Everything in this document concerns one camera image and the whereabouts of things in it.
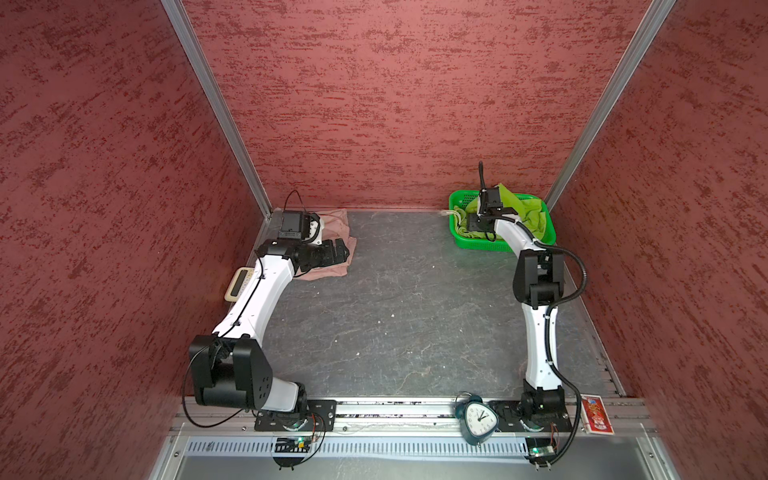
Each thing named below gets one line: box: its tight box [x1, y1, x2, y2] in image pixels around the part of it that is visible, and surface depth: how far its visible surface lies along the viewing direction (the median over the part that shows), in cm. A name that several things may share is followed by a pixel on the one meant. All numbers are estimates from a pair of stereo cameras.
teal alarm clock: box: [455, 391, 499, 447], surface depth 72 cm
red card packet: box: [580, 394, 615, 435], surface depth 75 cm
